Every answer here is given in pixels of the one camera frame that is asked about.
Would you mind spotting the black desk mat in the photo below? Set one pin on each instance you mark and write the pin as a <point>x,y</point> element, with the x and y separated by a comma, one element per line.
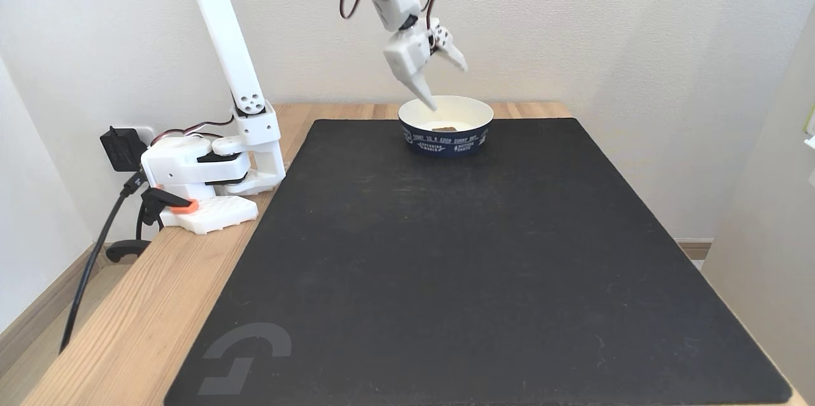
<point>458,279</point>

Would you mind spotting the brown block toy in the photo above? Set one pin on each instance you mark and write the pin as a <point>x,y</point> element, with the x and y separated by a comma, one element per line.
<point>445,129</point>

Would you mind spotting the navy and white paper bowl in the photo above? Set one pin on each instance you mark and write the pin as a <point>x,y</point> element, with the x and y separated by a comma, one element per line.
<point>446,142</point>

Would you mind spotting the black power adapter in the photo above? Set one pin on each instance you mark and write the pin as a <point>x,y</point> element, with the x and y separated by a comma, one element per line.
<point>122,148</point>

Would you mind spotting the black and orange clamp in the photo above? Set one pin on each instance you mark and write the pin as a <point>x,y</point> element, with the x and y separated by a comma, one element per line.
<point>181,205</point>

